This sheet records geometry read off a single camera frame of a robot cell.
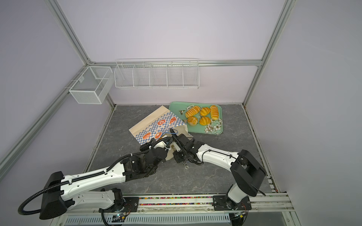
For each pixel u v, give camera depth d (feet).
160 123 2.70
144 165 1.79
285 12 2.36
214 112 3.68
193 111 3.66
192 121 3.44
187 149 2.15
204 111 3.64
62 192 1.32
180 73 3.45
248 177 1.44
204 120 3.44
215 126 3.48
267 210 2.38
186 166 2.54
